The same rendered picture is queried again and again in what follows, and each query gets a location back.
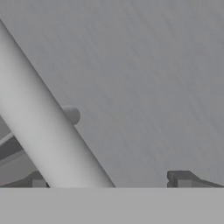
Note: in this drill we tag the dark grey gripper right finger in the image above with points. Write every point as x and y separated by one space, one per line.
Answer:
182 179

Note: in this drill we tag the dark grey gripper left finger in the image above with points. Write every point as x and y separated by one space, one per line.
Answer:
33 180

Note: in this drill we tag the grey steel fridge door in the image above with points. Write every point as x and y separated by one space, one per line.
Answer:
151 87

